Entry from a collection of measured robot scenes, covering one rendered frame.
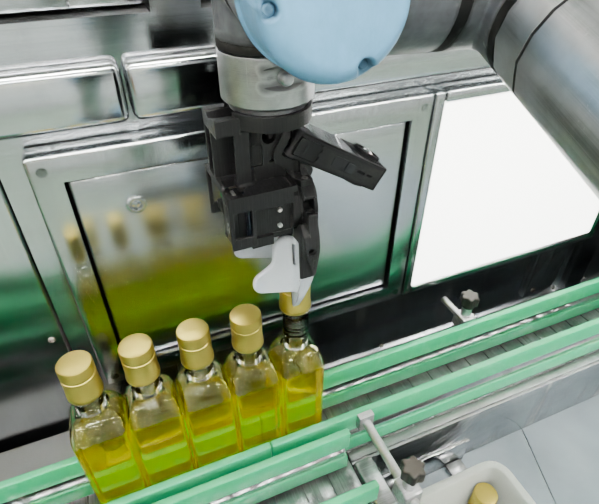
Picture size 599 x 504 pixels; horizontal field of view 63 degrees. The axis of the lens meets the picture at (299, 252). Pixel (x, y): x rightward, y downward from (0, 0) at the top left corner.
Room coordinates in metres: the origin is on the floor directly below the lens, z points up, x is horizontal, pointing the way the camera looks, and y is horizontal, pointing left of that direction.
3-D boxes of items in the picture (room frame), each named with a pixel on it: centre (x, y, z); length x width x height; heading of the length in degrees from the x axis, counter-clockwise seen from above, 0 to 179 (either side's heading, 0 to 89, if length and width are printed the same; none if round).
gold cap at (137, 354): (0.33, 0.16, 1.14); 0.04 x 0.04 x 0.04
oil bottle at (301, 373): (0.40, 0.00, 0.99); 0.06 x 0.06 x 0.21; 24
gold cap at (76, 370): (0.31, 0.22, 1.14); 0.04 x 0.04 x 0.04
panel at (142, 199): (0.60, -0.15, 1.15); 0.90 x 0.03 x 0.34; 113
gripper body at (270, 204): (0.38, 0.03, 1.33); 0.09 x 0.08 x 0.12; 114
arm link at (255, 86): (0.38, 0.02, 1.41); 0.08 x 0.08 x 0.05
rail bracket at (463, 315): (0.59, -0.26, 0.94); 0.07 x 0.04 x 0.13; 23
